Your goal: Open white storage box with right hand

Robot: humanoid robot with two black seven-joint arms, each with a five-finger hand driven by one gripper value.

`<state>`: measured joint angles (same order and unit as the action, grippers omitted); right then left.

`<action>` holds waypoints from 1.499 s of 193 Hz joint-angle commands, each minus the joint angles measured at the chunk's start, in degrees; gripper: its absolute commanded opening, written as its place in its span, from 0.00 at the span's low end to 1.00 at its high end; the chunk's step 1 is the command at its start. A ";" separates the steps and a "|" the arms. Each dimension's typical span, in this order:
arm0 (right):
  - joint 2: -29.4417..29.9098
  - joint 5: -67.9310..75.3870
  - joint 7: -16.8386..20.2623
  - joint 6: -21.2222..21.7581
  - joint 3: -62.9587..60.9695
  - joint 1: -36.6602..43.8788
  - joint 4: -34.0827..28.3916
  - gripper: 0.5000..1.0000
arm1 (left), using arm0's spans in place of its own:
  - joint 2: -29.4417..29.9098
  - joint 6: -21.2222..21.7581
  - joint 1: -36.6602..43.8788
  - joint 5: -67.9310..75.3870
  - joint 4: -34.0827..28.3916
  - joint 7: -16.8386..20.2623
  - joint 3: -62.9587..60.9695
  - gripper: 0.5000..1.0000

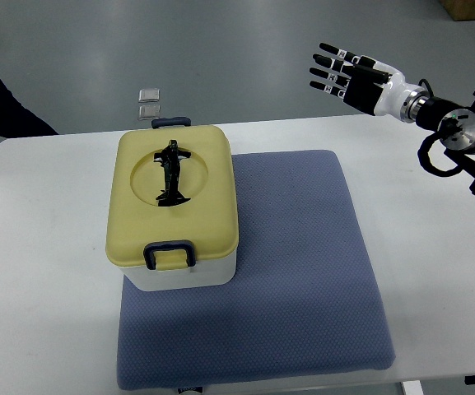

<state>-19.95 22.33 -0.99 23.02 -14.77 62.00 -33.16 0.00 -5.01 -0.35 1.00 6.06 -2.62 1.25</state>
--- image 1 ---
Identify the white storage box base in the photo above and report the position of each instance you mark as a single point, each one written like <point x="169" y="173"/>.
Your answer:
<point x="205" y="273"/>

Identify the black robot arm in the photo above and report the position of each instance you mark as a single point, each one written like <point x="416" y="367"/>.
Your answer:
<point x="450" y="124"/>

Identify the upper metal floor plate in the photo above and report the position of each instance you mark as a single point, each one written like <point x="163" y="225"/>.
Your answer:
<point x="149" y="95"/>

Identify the dark blue latch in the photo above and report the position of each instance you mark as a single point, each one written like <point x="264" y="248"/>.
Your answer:
<point x="182" y="255"/>
<point x="170" y="122"/>

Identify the yellow storage box lid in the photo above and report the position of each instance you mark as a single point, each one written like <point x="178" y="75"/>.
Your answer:
<point x="209" y="219"/>

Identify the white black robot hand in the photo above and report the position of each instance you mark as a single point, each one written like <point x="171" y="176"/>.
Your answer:
<point x="365" y="84"/>

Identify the dark blue rear latch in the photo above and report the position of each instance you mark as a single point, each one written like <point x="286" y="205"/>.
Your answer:
<point x="170" y="122"/>

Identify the brown cardboard box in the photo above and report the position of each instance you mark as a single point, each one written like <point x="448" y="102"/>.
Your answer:
<point x="460" y="10"/>

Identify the blue grey cushion mat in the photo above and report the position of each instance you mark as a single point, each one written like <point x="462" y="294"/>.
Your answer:
<point x="304" y="299"/>

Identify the dark blue front latch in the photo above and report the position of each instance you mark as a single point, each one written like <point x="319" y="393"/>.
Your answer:
<point x="182" y="255"/>

